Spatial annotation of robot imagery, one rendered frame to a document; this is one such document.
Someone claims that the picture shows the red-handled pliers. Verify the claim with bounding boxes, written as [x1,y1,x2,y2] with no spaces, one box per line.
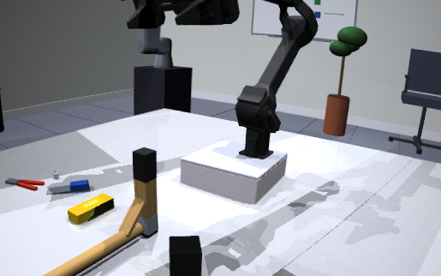
[5,178,45,191]

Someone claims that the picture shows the long scraper with wooden handle and dark grey blade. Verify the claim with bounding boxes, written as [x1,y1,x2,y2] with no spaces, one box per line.
[42,147,158,276]

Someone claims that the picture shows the blue-handled scraper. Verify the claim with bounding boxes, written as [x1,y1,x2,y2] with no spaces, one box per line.
[46,180,89,195]

